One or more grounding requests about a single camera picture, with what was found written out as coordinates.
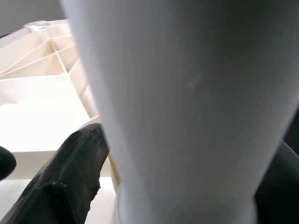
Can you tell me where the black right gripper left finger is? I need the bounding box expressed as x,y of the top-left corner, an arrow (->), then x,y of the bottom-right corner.
4,123 -> 110,224

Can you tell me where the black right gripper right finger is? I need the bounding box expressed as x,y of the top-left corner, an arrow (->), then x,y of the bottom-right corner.
256,140 -> 299,224

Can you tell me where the white plastic table leg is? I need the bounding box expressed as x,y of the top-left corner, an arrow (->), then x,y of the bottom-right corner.
59,0 -> 299,224

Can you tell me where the white plastic children table top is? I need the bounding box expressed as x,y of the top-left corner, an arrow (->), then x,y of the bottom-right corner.
0,20 -> 121,224

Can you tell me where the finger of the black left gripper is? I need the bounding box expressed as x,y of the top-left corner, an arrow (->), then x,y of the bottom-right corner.
0,145 -> 16,181

